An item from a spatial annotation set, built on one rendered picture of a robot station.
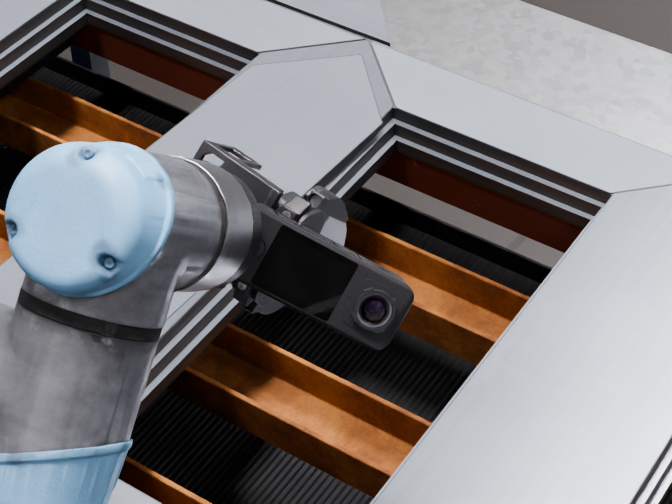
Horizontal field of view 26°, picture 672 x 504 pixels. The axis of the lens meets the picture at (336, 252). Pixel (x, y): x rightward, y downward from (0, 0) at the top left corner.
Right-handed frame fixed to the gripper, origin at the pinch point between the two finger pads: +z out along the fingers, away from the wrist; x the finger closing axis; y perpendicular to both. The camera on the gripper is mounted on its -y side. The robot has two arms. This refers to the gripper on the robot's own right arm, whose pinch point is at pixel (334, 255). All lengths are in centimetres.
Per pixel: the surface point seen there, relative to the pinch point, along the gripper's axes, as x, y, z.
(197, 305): 16.8, 17.8, 31.0
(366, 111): -6, 22, 55
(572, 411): 4.6, -16.8, 32.3
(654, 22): -46, 33, 228
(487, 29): -21, 25, 89
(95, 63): 15, 83, 110
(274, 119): 0, 29, 51
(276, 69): -4, 34, 57
